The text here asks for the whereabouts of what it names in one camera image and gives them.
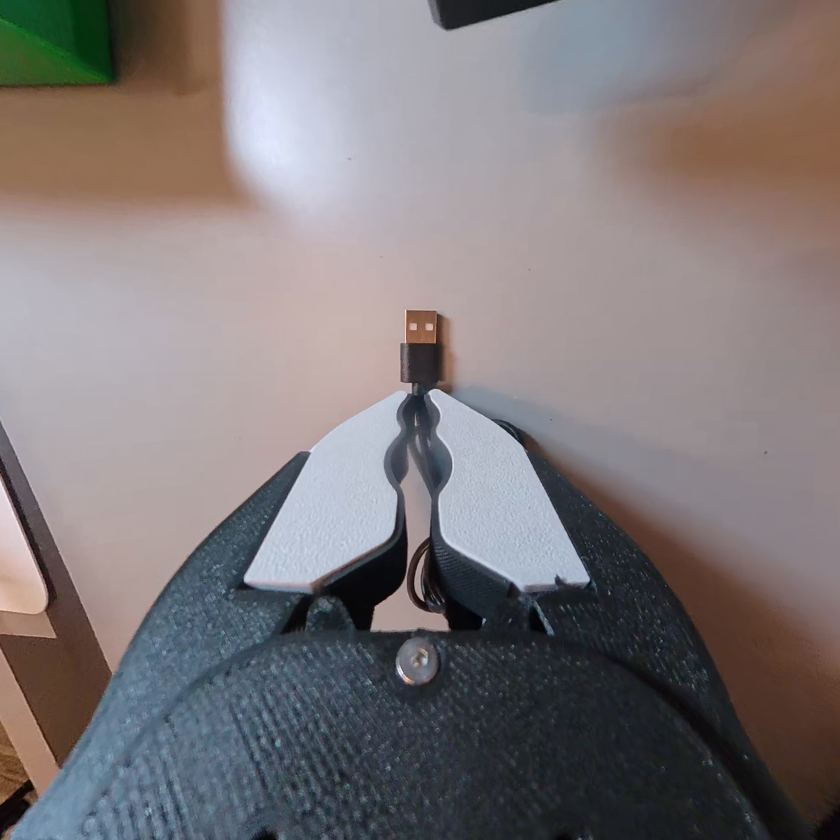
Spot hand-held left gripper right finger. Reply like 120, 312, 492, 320
425, 387, 593, 622

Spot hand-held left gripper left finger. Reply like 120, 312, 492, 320
243, 390, 406, 626

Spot black usb cable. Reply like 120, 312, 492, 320
395, 308, 526, 618

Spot black usb hub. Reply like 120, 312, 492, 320
427, 0, 567, 32

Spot white document stand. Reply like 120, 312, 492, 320
0, 459, 51, 619

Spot green plastic bin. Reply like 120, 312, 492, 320
0, 0, 118, 88

